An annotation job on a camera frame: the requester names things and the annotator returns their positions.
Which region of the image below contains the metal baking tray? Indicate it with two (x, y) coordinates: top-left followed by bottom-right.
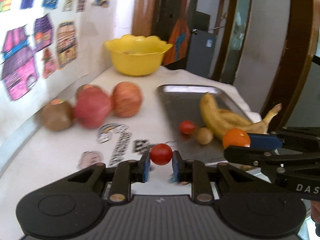
(157, 85), (249, 166)

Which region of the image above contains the dark red apple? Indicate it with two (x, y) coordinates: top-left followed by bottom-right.
(73, 88), (112, 129)

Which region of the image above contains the colourful houses drawing sheet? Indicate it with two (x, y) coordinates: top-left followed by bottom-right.
(1, 0), (116, 119)

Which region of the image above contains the curved ripe banana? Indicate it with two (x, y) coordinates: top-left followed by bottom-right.
(218, 103), (282, 134)

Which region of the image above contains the orange-red apple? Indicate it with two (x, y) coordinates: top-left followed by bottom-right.
(112, 82), (143, 118)

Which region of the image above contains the right human hand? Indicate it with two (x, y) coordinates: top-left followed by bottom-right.
(310, 200), (320, 236)

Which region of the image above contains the yellow plastic bowl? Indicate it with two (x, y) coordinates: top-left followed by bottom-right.
(104, 35), (172, 76)

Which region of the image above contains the red cherry tomato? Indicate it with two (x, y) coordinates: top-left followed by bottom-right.
(150, 144), (173, 166)
(179, 120), (196, 135)

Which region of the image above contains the small orange tangerine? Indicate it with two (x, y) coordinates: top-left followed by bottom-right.
(222, 128), (251, 149)

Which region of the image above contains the small golden kiwi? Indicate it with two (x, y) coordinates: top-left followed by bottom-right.
(196, 127), (214, 145)

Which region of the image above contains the brown kiwi with sticker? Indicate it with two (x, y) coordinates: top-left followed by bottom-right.
(41, 99), (74, 132)

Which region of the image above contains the lady in orange dress painting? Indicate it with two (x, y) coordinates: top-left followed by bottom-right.
(163, 0), (197, 69)

